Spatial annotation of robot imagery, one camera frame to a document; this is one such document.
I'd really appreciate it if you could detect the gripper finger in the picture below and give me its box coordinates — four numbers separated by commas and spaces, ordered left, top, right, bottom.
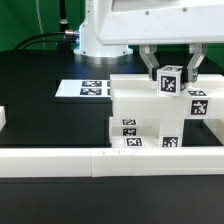
186, 43, 207, 82
139, 45, 159, 81

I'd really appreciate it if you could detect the white chair back frame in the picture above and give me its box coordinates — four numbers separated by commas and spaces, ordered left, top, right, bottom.
110, 74, 224, 119

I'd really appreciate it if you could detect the white left fence piece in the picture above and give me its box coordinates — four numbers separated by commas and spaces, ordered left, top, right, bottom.
0, 106, 6, 131

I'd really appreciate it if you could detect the white marker base plate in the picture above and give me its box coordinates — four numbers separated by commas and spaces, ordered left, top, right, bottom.
55, 79, 110, 98

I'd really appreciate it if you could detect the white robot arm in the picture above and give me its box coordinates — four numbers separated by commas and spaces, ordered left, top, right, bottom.
79, 0, 224, 82

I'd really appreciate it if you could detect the black cable with connector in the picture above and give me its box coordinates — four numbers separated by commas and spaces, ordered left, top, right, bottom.
13, 29, 81, 51

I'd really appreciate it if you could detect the tagged white cube nut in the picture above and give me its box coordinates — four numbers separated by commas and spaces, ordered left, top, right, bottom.
157, 65, 186, 96

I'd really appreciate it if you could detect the white fence piece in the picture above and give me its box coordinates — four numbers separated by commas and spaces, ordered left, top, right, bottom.
204, 119, 224, 145
0, 106, 6, 131

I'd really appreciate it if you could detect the white front fence rail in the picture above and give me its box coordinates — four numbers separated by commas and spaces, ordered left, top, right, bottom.
0, 147, 224, 178

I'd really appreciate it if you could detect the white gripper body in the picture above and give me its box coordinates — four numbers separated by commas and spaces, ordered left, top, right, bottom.
94, 0, 224, 45

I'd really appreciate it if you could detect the white right fence piece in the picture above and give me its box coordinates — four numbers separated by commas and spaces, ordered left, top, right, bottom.
204, 119, 224, 145

